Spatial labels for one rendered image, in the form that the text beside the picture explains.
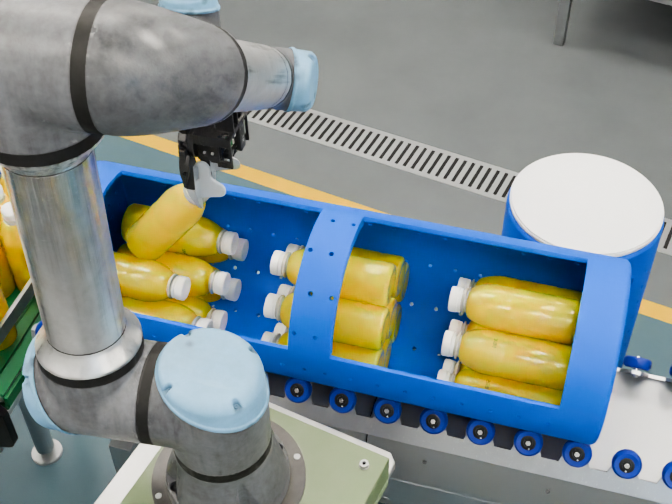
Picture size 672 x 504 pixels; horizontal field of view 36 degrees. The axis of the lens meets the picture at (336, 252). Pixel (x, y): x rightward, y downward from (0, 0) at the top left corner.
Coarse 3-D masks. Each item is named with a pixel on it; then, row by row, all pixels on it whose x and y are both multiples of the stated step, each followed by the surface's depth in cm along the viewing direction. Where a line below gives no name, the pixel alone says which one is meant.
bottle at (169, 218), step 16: (176, 192) 156; (160, 208) 158; (176, 208) 156; (192, 208) 156; (144, 224) 161; (160, 224) 159; (176, 224) 157; (192, 224) 158; (128, 240) 165; (144, 240) 162; (160, 240) 161; (176, 240) 162; (144, 256) 165; (160, 256) 167
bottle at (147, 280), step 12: (120, 264) 164; (132, 264) 164; (144, 264) 164; (156, 264) 164; (120, 276) 163; (132, 276) 163; (144, 276) 163; (156, 276) 163; (168, 276) 164; (120, 288) 164; (132, 288) 163; (144, 288) 163; (156, 288) 163; (168, 288) 163; (144, 300) 165; (156, 300) 165
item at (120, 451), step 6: (114, 444) 200; (120, 444) 200; (126, 444) 200; (132, 444) 200; (138, 444) 202; (114, 450) 200; (120, 450) 200; (126, 450) 199; (132, 450) 200; (114, 456) 202; (120, 456) 201; (126, 456) 201; (114, 462) 204; (120, 462) 203; (120, 468) 205
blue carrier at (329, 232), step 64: (128, 192) 182; (256, 192) 163; (256, 256) 181; (320, 256) 152; (448, 256) 170; (512, 256) 166; (576, 256) 151; (256, 320) 178; (320, 320) 150; (448, 320) 174; (384, 384) 153; (448, 384) 149; (576, 384) 143
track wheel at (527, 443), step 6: (516, 432) 160; (522, 432) 159; (528, 432) 159; (534, 432) 159; (516, 438) 159; (522, 438) 159; (528, 438) 159; (534, 438) 159; (540, 438) 158; (516, 444) 159; (522, 444) 159; (528, 444) 159; (534, 444) 159; (540, 444) 158; (522, 450) 159; (528, 450) 159; (534, 450) 159; (540, 450) 159
